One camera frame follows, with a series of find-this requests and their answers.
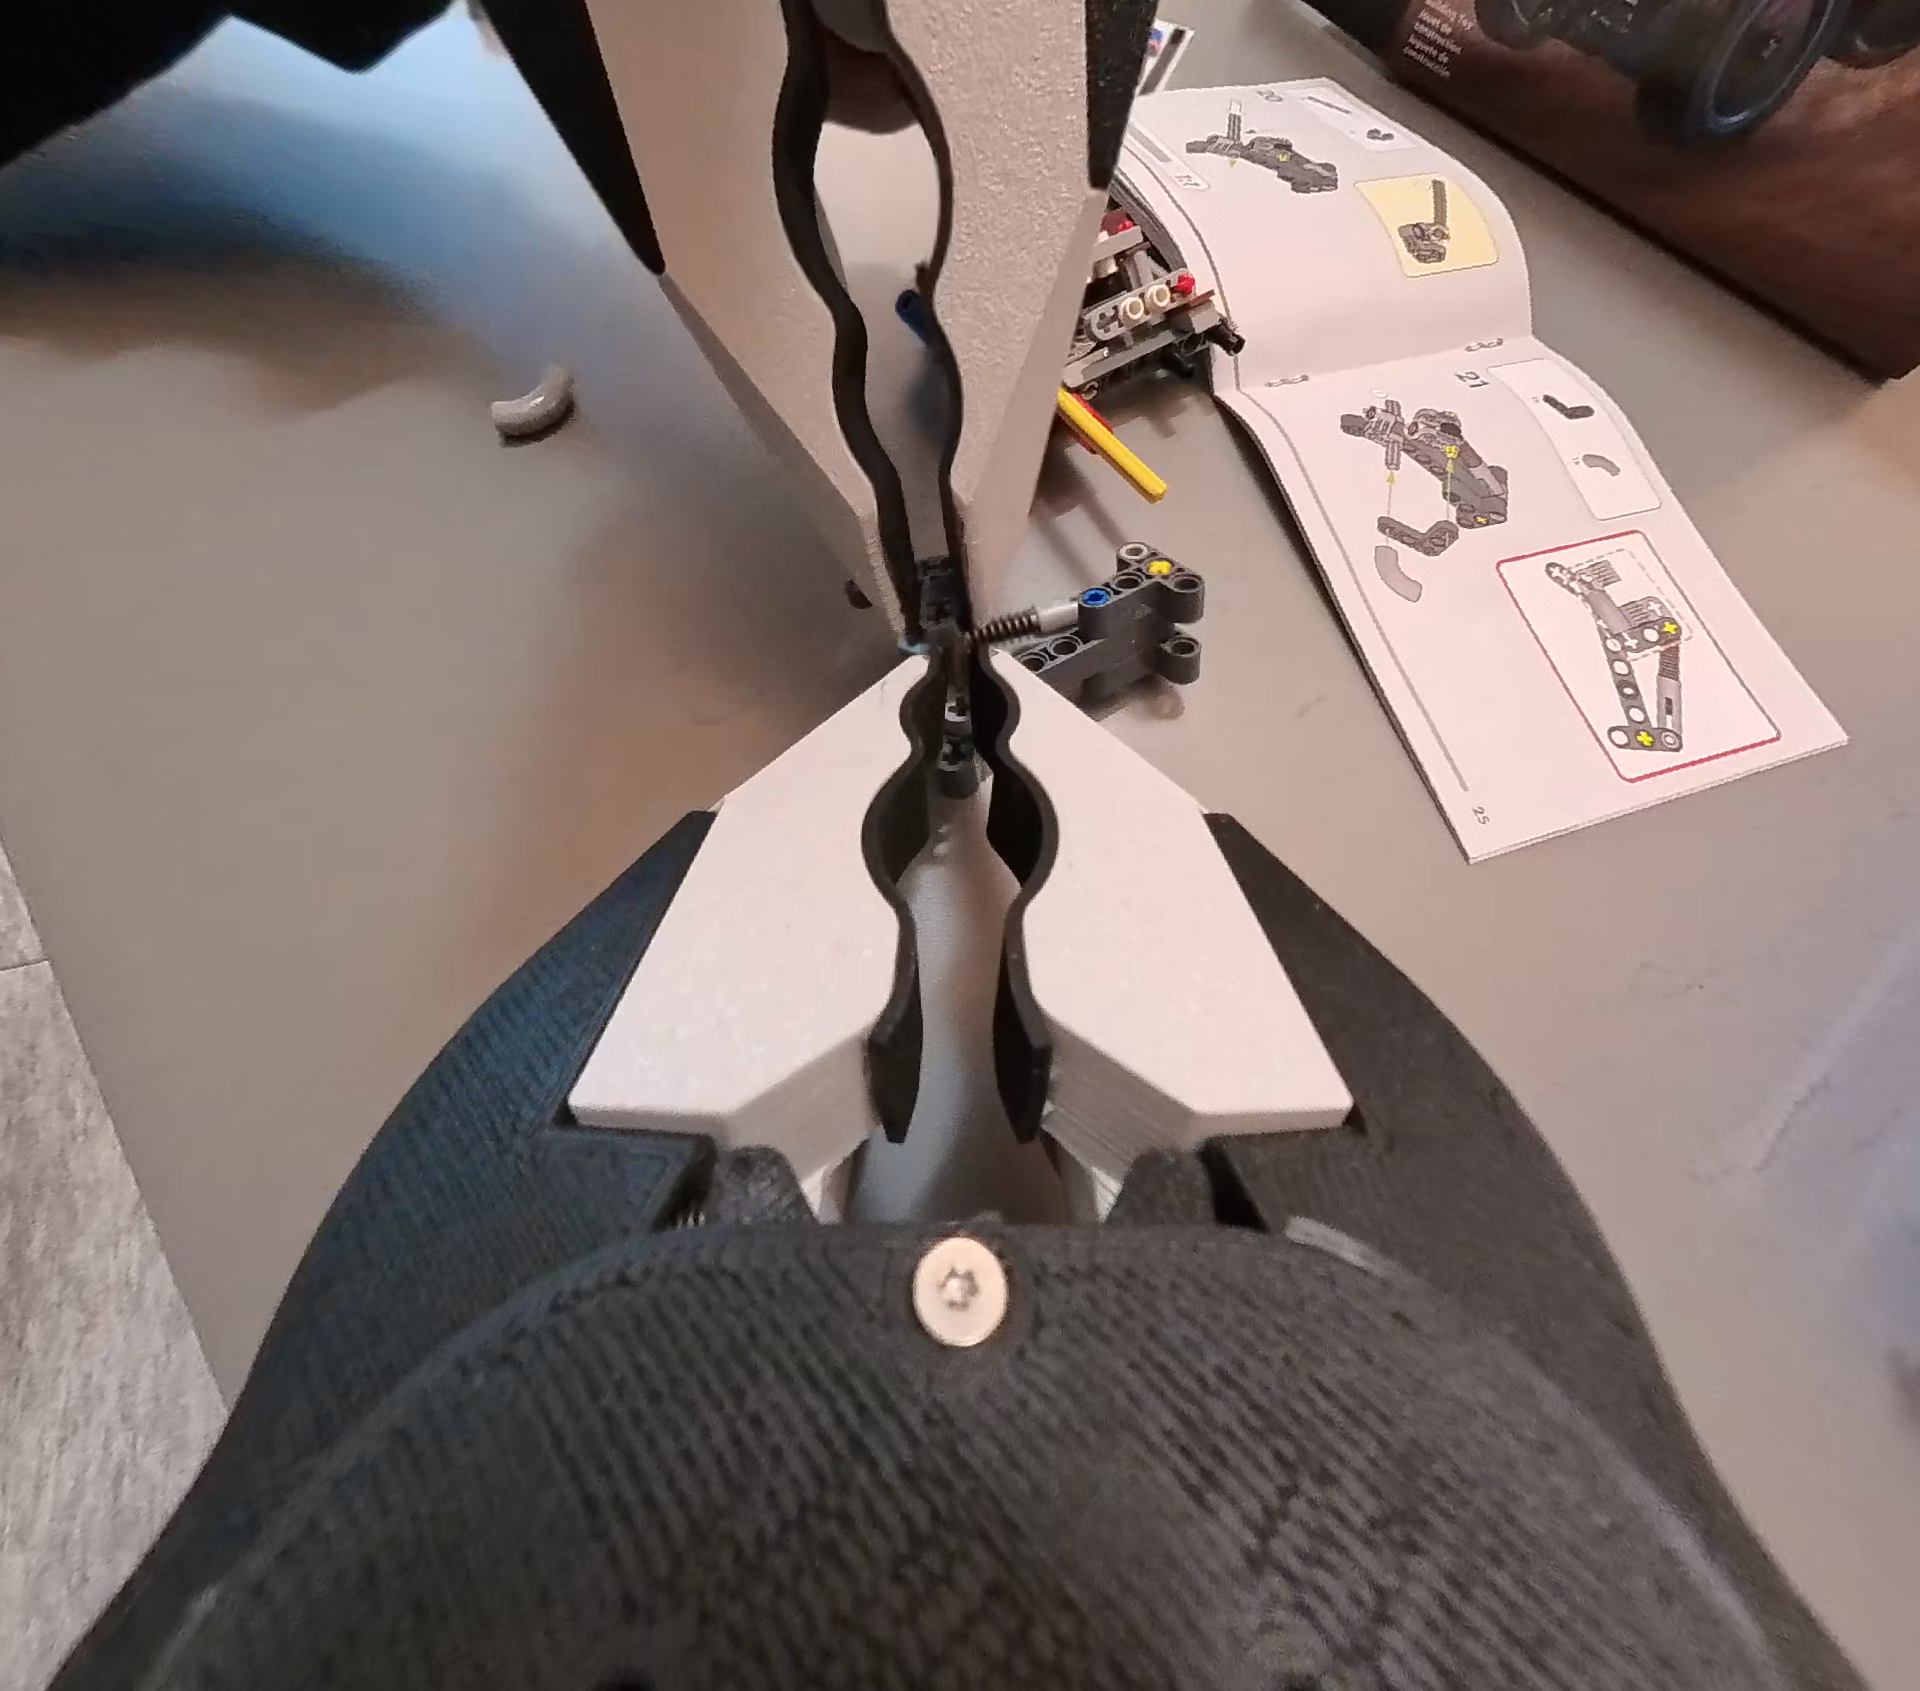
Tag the person's left hand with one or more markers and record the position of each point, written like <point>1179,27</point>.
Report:
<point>872,95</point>

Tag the curved grey lego piece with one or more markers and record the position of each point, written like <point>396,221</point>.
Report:
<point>533,405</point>

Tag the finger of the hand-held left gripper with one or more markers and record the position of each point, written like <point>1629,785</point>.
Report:
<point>690,147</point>
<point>998,101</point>

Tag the yellow lego axle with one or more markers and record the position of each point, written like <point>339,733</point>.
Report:
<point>1118,455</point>

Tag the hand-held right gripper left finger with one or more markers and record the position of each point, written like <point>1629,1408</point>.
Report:
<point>720,972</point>

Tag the grey lego chassis assembly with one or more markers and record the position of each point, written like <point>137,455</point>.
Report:
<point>1148,297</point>

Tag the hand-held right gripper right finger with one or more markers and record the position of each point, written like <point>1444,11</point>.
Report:
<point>1184,972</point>

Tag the blue sticker sheet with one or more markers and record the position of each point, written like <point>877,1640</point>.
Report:
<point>1166,57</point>

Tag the lego instruction booklet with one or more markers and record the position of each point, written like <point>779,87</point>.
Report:
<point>1500,553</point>

